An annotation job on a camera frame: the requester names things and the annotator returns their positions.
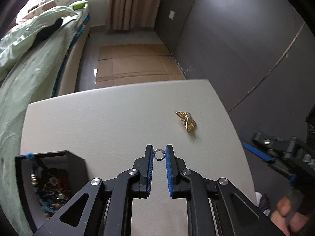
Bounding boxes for gold butterfly brooch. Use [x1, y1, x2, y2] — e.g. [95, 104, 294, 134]
[175, 111, 196, 133]

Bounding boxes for black jewelry box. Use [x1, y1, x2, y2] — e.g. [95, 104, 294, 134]
[15, 151, 89, 232]

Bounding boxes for person's right hand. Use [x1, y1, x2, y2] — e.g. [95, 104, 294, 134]
[271, 195, 314, 235]

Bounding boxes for dark grey wardrobe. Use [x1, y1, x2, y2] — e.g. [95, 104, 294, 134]
[153, 0, 315, 202]

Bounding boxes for flattened cardboard sheet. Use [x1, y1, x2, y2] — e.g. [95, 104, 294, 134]
[94, 44, 186, 88]

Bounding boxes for green bed sheet mattress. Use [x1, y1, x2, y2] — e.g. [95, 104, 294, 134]
[1, 9, 90, 235]

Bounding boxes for black cloth on bed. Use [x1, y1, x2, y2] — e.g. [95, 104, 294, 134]
[34, 18, 63, 43]

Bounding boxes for light green duvet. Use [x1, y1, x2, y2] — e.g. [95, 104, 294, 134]
[1, 6, 77, 80]

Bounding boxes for pink curtain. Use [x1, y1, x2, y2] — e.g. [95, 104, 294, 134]
[105, 0, 161, 31]

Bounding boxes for brown beaded bracelet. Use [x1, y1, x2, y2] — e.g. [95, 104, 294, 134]
[40, 168, 74, 218]

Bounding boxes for white wall switch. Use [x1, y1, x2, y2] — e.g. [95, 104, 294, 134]
[168, 10, 175, 20]

